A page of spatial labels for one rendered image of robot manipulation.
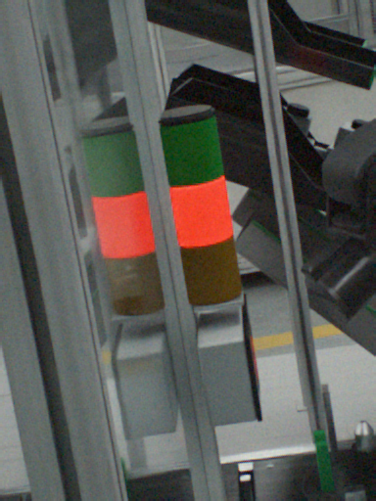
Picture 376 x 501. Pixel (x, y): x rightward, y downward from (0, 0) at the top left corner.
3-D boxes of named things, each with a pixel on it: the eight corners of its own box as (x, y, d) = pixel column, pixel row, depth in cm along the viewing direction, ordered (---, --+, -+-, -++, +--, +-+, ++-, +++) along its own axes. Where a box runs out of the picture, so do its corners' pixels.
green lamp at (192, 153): (223, 168, 105) (214, 110, 104) (224, 180, 100) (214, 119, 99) (164, 177, 105) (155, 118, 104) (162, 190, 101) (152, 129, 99)
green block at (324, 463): (333, 485, 129) (326, 439, 128) (334, 491, 128) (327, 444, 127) (321, 487, 129) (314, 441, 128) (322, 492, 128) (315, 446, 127)
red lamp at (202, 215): (233, 226, 106) (224, 169, 105) (233, 241, 102) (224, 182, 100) (174, 235, 107) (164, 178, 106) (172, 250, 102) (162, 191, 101)
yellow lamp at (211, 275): (242, 282, 108) (233, 227, 106) (243, 299, 103) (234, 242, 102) (183, 291, 108) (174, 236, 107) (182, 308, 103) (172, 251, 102)
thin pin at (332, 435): (339, 456, 136) (327, 381, 134) (340, 459, 135) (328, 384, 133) (331, 457, 136) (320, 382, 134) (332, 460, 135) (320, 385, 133)
